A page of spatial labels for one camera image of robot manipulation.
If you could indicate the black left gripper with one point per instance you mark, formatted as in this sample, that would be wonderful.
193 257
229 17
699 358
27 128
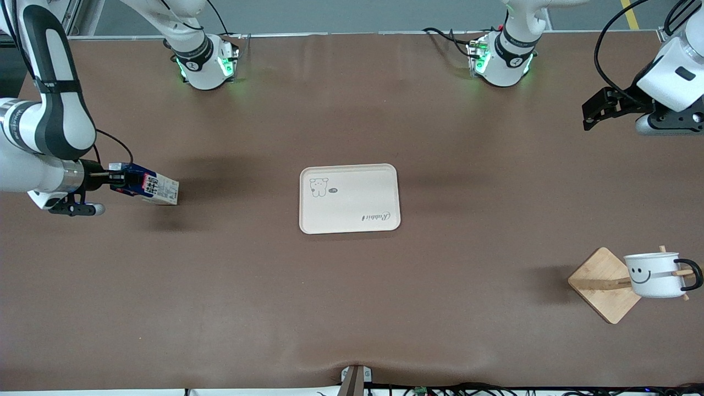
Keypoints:
628 102

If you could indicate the white smiley mug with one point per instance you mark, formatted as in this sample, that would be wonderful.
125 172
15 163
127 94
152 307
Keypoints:
654 278

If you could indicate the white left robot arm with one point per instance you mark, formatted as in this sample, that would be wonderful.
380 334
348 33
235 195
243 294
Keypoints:
503 67

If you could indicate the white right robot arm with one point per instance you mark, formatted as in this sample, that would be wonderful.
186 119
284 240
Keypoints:
203 69

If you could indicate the aluminium frame corner post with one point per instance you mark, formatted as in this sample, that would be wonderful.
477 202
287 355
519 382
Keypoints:
76 16
666 35

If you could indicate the metal table edge bracket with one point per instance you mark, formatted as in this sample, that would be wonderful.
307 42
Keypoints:
355 382

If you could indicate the blue milk carton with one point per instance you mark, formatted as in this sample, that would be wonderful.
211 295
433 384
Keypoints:
162 191

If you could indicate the small green circuit board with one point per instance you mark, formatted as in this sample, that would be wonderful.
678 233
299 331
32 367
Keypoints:
421 391

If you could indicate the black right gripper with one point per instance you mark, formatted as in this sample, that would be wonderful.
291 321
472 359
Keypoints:
94 176

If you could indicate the wooden cup hanging rack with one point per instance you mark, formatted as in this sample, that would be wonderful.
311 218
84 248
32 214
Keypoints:
602 283

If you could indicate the cream rabbit print tray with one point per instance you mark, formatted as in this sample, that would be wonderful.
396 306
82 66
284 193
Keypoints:
352 199

